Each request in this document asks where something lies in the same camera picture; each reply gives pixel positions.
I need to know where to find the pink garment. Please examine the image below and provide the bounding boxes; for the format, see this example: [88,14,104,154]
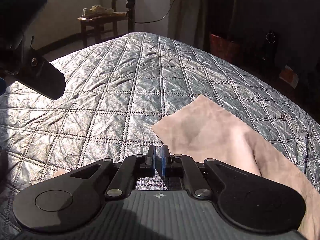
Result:
[151,95,319,239]

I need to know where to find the grey quilted bedspread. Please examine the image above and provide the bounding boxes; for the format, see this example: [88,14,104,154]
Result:
[1,32,319,239]

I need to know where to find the standing fan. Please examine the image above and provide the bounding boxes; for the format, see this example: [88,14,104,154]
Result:
[126,0,136,33]

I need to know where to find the red bin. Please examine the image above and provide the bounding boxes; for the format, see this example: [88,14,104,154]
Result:
[209,34,240,63]

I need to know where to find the orange box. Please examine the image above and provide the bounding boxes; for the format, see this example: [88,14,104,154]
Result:
[279,65,299,88]

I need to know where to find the black speaker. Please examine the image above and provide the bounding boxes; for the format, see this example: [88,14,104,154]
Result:
[259,29,283,57]

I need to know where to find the black fan cable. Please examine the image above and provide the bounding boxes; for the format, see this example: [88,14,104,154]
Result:
[134,0,177,25]

